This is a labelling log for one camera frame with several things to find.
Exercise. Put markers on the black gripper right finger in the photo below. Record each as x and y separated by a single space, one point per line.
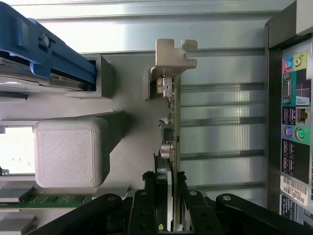
198 215

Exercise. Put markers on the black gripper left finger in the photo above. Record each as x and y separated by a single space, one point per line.
144 215

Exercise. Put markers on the green RAM stick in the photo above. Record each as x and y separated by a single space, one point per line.
49 199

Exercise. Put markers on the black open PC case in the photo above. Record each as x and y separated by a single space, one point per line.
274 122

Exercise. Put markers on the silver hard disk drive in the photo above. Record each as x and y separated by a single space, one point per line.
36 84

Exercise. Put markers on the blue disk caddy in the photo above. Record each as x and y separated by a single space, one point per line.
61 63

